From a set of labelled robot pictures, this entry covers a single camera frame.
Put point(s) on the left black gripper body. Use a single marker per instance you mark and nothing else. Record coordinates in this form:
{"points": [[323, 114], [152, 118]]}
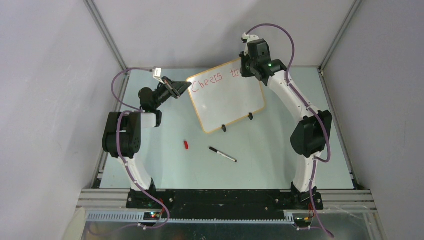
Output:
{"points": [[162, 94]]}

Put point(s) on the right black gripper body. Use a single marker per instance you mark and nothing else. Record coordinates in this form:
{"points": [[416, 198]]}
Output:
{"points": [[247, 65]]}

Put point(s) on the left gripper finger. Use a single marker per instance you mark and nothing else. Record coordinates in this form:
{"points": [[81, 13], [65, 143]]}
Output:
{"points": [[183, 86], [171, 86]]}

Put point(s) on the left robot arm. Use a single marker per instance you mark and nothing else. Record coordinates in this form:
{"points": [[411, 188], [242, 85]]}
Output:
{"points": [[122, 137]]}

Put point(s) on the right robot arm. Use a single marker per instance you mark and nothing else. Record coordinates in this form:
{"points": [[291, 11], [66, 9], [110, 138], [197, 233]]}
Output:
{"points": [[311, 135]]}

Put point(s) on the yellow-framed whiteboard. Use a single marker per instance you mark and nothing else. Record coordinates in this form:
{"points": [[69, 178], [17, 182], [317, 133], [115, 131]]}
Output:
{"points": [[221, 96]]}

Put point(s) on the black whiteboard stand foot right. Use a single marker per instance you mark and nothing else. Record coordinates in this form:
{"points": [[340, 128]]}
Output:
{"points": [[250, 116]]}

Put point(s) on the black capped marker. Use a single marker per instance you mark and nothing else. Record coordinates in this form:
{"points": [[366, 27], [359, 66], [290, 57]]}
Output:
{"points": [[223, 154]]}

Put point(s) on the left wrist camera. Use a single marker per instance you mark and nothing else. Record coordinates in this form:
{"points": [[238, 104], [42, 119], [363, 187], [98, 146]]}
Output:
{"points": [[157, 73]]}

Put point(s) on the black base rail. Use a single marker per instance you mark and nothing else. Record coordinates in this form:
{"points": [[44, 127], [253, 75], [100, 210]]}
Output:
{"points": [[232, 205]]}

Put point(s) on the aluminium frame front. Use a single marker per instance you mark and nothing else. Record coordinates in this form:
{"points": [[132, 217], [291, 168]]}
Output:
{"points": [[110, 205]]}

